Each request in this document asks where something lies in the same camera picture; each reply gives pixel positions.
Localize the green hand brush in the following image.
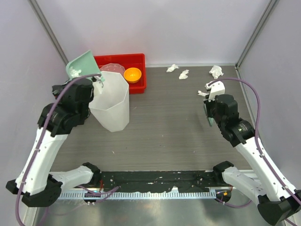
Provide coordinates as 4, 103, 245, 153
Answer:
204, 104, 214, 127

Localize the paper scrap cluster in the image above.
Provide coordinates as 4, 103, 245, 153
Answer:
68, 67, 82, 78

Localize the green dustpan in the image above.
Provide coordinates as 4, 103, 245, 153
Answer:
65, 50, 105, 82

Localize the translucent white bin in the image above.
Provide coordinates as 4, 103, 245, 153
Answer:
89, 71, 129, 132

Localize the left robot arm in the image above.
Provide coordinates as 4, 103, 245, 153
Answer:
6, 78, 101, 207

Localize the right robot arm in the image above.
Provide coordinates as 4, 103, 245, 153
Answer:
204, 94, 301, 226

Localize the large paper scrap top right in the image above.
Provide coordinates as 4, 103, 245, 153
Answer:
209, 65, 224, 80

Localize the orange bowl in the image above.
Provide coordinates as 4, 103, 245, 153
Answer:
123, 67, 142, 83

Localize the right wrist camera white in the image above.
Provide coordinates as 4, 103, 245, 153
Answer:
205, 81, 225, 102

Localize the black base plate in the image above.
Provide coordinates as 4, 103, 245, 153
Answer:
82, 170, 227, 193

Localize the white slotted cable duct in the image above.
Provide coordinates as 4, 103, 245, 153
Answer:
58, 189, 216, 200

